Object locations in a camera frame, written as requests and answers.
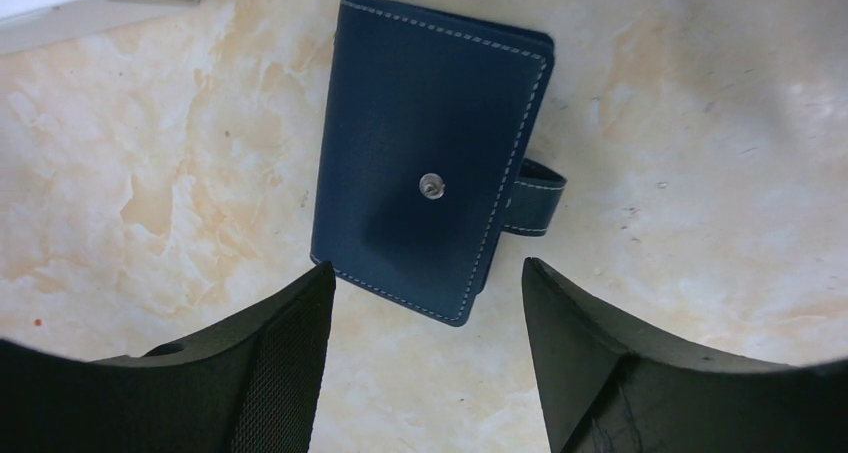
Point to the blue leather card holder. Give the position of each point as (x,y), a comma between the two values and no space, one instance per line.
(423,161)

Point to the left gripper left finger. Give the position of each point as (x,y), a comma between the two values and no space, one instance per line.
(248,383)

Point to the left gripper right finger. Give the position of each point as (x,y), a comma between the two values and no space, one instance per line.
(611,382)

